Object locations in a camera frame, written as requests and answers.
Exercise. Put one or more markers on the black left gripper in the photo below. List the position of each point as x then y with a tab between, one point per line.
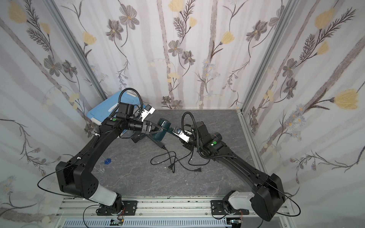
146	127

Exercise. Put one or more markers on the dark green hair dryer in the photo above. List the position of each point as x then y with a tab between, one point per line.
218	135
167	129

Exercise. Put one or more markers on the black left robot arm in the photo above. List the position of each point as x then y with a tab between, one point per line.
75	177

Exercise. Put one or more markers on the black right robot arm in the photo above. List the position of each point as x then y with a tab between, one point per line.
267	193

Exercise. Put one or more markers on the blue lid storage box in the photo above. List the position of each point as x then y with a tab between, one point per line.
103	110

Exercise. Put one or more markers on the small blue cap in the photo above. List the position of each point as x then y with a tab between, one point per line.
107	161

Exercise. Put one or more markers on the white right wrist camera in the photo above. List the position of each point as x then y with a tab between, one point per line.
184	136

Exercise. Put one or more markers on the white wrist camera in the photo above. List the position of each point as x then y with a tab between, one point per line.
184	136
146	111

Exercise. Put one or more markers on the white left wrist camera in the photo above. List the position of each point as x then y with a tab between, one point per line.
146	111

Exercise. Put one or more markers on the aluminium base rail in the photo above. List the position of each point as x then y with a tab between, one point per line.
163	212

